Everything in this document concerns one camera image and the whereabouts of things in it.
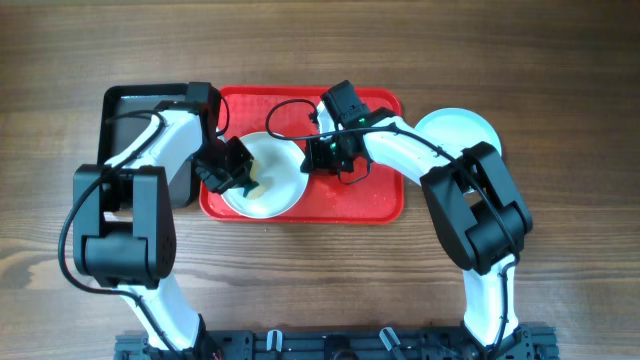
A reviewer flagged green yellow sponge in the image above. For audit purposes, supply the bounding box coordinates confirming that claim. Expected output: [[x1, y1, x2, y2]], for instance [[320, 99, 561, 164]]
[[242, 160, 266, 200]]

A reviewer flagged white plate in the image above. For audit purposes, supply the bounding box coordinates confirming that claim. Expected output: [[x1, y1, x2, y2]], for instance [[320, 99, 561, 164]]
[[222, 132, 309, 219]]

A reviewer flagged light blue plate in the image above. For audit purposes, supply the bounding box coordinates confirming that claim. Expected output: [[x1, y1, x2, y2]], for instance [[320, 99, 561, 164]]
[[415, 108, 503, 155]]

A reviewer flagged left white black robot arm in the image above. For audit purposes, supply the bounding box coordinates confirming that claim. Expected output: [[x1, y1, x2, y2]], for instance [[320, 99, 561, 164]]
[[58, 98, 264, 359]]

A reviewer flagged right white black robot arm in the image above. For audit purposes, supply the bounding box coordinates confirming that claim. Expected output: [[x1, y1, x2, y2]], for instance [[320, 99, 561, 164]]
[[304, 107, 533, 359]]

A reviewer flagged black water tray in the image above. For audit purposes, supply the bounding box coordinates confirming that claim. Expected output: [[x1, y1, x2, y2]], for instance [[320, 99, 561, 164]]
[[97, 83, 198, 208]]

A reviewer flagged black mounting rail base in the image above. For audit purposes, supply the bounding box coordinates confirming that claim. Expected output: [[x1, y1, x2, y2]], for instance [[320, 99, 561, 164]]
[[113, 324, 560, 360]]

